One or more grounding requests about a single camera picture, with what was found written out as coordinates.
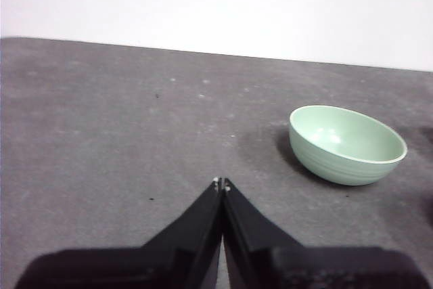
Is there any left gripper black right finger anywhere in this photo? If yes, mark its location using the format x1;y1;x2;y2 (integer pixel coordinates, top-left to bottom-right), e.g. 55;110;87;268
222;177;432;289

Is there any green ribbed bowl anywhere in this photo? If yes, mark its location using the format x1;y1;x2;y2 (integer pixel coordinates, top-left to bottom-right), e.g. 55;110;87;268
288;105;408;187

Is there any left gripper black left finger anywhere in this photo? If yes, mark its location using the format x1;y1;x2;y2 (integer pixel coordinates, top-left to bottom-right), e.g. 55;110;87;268
13;176;223;289

